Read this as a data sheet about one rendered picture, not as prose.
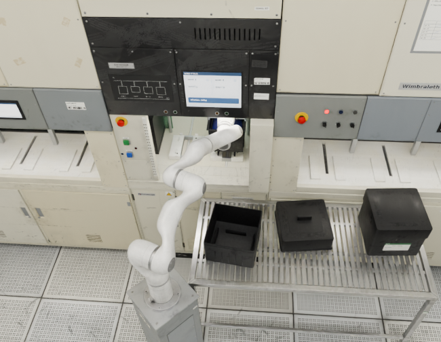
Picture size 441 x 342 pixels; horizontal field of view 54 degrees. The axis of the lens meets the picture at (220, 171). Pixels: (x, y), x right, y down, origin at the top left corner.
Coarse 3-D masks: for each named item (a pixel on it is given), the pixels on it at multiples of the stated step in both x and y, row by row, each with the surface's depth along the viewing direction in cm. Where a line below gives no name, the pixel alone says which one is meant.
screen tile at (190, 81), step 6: (186, 78) 211; (192, 78) 211; (198, 78) 210; (204, 78) 210; (210, 78) 210; (192, 84) 213; (198, 84) 213; (204, 84) 213; (210, 84) 212; (192, 90) 216; (198, 90) 216; (204, 90) 215; (210, 90) 215
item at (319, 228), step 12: (276, 204) 256; (288, 204) 255; (300, 204) 255; (312, 204) 255; (324, 204) 254; (276, 216) 259; (288, 216) 249; (300, 216) 245; (312, 216) 248; (324, 216) 248; (288, 228) 244; (300, 228) 243; (312, 228) 243; (324, 228) 243; (288, 240) 238; (300, 240) 238; (312, 240) 238; (324, 240) 238
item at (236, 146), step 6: (210, 120) 268; (246, 120) 266; (210, 126) 269; (210, 132) 262; (240, 138) 264; (234, 144) 268; (240, 144) 267; (216, 150) 273; (228, 150) 272; (234, 150) 272; (240, 150) 271; (234, 156) 276
